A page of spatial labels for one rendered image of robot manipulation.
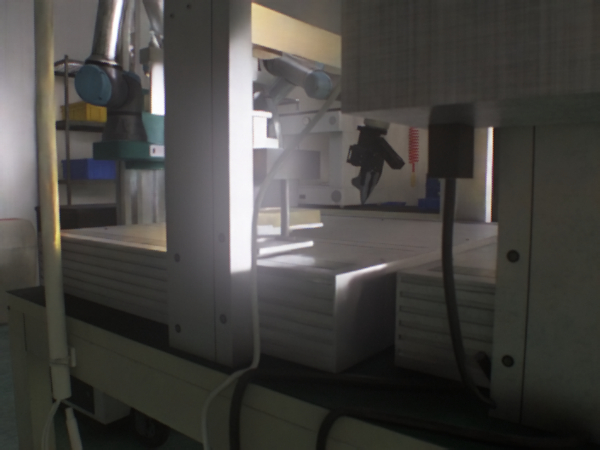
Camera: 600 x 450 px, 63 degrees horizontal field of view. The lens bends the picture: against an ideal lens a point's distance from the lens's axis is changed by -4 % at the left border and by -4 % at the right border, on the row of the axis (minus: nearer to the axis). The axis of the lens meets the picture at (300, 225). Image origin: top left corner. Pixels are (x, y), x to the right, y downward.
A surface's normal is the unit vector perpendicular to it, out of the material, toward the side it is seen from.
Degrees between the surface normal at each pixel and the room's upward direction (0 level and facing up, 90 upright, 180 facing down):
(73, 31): 90
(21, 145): 90
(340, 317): 90
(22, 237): 88
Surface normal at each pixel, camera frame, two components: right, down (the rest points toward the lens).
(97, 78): -0.22, 0.22
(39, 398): 0.77, 0.05
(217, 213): -0.63, 0.07
